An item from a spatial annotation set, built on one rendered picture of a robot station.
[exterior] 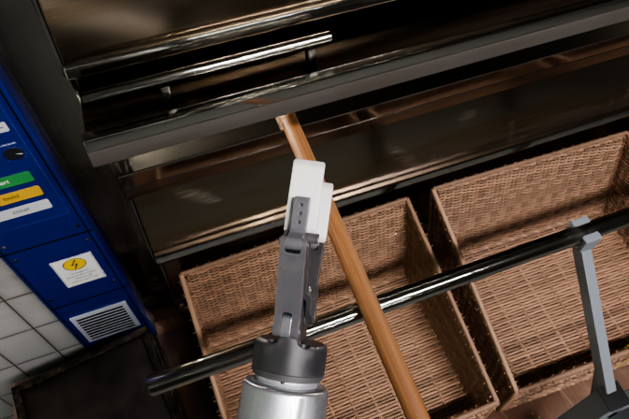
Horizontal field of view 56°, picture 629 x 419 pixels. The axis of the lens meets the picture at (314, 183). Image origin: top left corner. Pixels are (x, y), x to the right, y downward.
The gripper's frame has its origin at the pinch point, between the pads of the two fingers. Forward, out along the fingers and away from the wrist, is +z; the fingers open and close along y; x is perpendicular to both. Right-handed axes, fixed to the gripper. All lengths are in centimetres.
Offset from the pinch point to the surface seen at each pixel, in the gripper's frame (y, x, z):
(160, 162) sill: 36.2, -31.1, 5.3
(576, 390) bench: 88, 59, -29
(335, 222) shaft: 30.3, 0.8, -1.5
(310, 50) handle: 13.3, -4.6, 19.7
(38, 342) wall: 72, -66, -35
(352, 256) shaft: 28.0, 4.2, -6.5
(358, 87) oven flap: 16.8, 2.4, 16.4
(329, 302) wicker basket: 91, -2, -17
